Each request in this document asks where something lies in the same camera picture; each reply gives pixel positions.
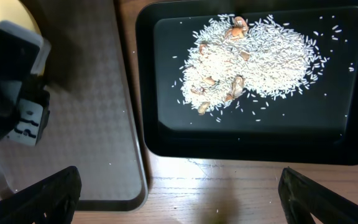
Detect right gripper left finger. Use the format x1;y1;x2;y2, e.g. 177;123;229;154
0;166;81;224

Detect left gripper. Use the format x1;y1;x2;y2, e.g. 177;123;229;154
0;20;51;146

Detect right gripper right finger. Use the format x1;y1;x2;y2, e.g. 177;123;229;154
278;167;358;224

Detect yellow round plate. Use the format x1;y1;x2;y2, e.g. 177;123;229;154
0;0;42;35

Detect food scraps pile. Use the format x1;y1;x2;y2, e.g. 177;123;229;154
172;14;330;115

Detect black waste tray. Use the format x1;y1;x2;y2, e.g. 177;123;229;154
135;1;358;166

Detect dark brown serving tray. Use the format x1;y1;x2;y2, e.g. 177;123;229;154
0;0;148;212

